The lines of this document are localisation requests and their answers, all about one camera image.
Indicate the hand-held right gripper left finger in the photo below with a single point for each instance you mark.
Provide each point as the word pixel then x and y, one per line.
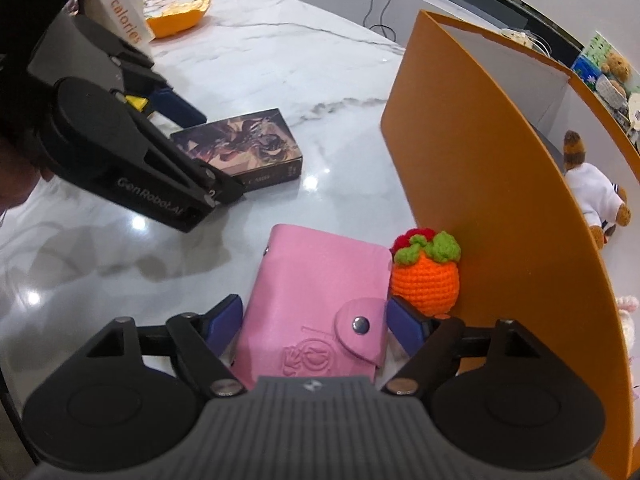
pixel 225 322

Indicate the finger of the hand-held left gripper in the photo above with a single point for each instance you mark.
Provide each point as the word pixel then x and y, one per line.
pixel 200 175
pixel 180 110

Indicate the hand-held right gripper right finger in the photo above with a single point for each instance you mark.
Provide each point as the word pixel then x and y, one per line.
pixel 405 322

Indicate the dark patterned card box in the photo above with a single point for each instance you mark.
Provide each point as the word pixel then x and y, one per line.
pixel 240 135

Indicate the pink leather wallet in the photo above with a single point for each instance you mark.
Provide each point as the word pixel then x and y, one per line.
pixel 310 280

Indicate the orange storage box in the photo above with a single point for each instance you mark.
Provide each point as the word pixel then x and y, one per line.
pixel 475 160

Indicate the brown teddy bear plush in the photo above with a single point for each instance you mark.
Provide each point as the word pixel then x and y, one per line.
pixel 587 185

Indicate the orange crochet fruit toy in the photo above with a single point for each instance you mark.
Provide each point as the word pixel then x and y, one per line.
pixel 425 285

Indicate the yellow toy car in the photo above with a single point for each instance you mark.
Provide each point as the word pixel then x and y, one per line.
pixel 136 102

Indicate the orange peel shaped bowl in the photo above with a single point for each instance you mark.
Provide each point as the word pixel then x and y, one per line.
pixel 175 17

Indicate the tall white printed box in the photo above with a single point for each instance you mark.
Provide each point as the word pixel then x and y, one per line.
pixel 122 5

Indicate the white pink eared bunny plush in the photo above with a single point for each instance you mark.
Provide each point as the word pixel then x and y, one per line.
pixel 631 330

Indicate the glass dish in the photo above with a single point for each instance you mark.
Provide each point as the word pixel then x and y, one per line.
pixel 516 36

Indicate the small shelf teddy bear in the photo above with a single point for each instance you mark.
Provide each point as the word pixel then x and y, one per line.
pixel 617 66

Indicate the green printed card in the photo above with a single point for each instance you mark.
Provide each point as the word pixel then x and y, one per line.
pixel 596 47

